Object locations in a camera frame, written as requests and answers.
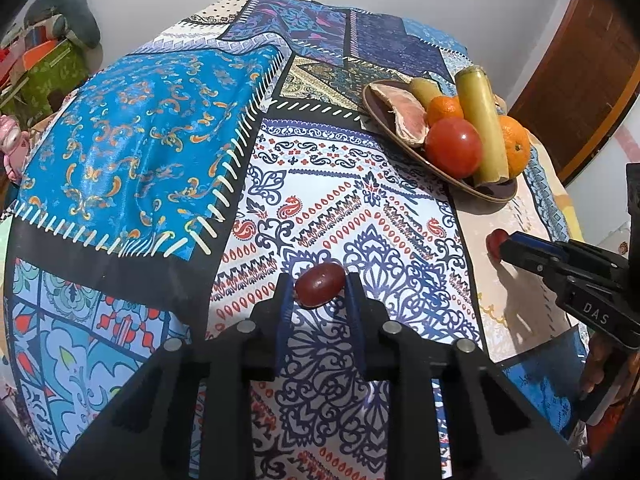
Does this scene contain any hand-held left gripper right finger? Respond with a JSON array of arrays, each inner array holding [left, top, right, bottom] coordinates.
[[345, 272, 583, 480]]

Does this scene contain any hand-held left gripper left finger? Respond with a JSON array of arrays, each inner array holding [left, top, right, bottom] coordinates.
[[59, 274, 296, 480]]

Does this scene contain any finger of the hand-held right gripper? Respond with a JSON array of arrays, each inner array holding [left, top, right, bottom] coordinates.
[[507, 231, 573, 258], [499, 241, 568, 283]]

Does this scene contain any small red cherry tomato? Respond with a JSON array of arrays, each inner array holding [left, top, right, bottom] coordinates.
[[486, 229, 510, 262]]

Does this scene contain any dark red date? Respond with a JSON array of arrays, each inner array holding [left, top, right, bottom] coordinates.
[[294, 264, 346, 308]]

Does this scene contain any dark purple plate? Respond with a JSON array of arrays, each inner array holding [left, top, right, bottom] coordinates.
[[362, 80, 518, 204]]

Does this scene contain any large orange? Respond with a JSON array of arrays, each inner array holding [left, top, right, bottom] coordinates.
[[497, 115, 532, 178]]

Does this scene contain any yellow sugarcane piece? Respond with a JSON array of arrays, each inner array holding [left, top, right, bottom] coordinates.
[[410, 77, 443, 106], [454, 66, 511, 184]]

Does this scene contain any small tangerine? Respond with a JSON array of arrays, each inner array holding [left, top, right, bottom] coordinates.
[[426, 95, 466, 128]]

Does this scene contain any peeled pink pomelo segment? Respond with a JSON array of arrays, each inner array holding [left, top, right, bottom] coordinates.
[[372, 82, 431, 148]]

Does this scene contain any person's right hand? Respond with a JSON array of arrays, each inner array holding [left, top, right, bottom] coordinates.
[[579, 332, 640, 461]]

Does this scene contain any brown wooden door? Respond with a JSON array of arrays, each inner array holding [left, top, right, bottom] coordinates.
[[507, 0, 640, 186]]

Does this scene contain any patchwork printed blanket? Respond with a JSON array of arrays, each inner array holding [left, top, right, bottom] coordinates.
[[0, 0, 591, 480]]

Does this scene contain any pink plush toy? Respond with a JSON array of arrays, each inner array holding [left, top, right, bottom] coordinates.
[[0, 114, 26, 181]]

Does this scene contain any green storage bag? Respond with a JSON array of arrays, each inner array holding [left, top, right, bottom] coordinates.
[[15, 40, 93, 116]]

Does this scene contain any grey neck pillow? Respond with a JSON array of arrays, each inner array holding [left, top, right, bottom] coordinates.
[[22, 0, 103, 51]]

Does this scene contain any red gift bag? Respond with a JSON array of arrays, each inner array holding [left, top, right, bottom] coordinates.
[[0, 45, 22, 88]]

